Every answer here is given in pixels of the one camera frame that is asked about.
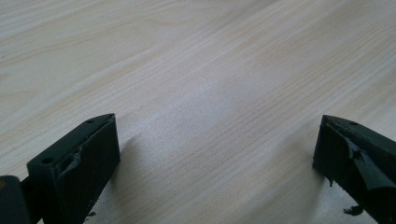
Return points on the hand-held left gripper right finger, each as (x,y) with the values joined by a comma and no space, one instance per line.
(355,155)

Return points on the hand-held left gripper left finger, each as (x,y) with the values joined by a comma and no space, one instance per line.
(77,168)

